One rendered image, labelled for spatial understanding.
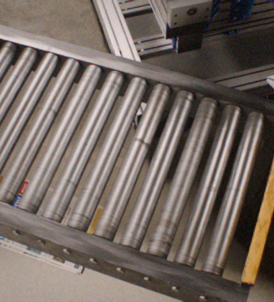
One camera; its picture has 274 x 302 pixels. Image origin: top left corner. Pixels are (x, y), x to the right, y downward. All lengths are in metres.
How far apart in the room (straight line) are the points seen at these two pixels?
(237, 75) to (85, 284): 1.01
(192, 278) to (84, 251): 0.25
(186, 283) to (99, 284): 0.86
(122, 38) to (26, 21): 0.63
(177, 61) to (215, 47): 0.18
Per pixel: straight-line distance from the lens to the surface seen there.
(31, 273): 2.05
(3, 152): 1.34
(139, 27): 2.33
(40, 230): 1.23
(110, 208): 1.23
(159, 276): 1.18
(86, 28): 2.62
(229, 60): 2.25
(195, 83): 1.41
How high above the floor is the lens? 1.93
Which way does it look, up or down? 61 degrees down
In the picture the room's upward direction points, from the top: straight up
